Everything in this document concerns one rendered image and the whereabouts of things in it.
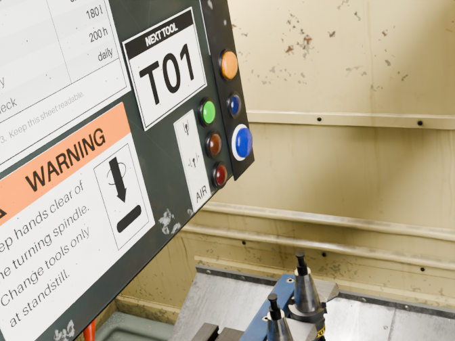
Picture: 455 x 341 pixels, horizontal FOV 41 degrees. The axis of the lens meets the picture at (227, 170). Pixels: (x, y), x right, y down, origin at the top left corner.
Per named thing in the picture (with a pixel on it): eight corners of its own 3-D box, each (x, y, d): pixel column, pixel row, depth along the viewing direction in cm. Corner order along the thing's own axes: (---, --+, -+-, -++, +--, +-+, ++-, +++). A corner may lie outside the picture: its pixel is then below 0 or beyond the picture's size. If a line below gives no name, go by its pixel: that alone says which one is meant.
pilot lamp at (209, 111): (219, 118, 55) (214, 96, 54) (207, 128, 53) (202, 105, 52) (213, 118, 55) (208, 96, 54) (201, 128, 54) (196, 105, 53)
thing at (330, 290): (343, 286, 107) (342, 282, 106) (333, 305, 103) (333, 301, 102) (306, 279, 110) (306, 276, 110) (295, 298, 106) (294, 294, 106)
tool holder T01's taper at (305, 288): (297, 293, 104) (292, 262, 101) (323, 296, 102) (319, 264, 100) (290, 310, 101) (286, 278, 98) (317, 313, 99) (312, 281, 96)
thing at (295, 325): (322, 327, 99) (321, 323, 98) (310, 350, 95) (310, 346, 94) (283, 319, 102) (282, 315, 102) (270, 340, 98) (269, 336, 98)
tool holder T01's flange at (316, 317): (296, 301, 106) (294, 289, 105) (330, 304, 104) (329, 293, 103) (286, 325, 101) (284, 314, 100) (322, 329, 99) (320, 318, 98)
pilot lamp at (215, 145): (225, 149, 57) (221, 128, 56) (213, 160, 55) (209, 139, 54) (219, 149, 57) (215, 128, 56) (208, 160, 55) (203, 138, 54)
